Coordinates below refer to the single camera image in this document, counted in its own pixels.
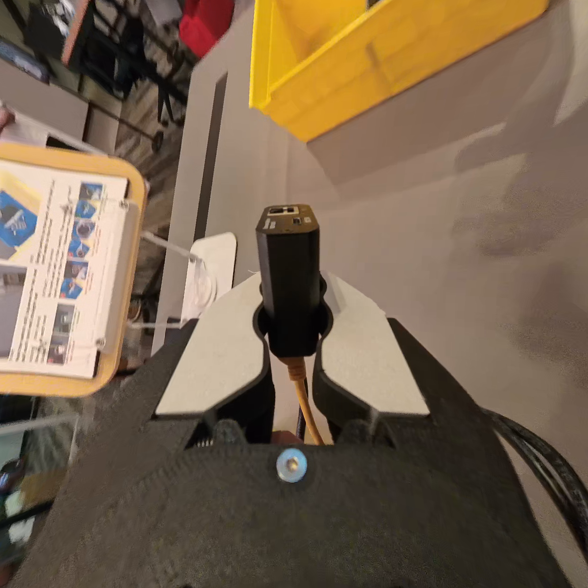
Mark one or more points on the wooden display board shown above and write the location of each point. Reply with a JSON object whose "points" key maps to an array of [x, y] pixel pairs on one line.
{"points": [[46, 386]]}

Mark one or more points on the black ethernet splitter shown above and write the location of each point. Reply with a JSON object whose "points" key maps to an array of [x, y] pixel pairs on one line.
{"points": [[289, 275]]}

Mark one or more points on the yellow plastic bin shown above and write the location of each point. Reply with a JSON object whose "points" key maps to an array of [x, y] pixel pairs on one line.
{"points": [[390, 69]]}

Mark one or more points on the long wooden desk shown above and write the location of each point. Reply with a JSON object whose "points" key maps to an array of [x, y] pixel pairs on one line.
{"points": [[73, 36]]}

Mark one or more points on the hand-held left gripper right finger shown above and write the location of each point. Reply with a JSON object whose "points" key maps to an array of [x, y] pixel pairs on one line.
{"points": [[367, 363]]}

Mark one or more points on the sign on floor stand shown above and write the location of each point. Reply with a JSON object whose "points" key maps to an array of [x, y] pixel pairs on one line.
{"points": [[23, 62]]}

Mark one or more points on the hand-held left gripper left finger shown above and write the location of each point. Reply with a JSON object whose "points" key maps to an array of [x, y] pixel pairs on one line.
{"points": [[216, 358]]}

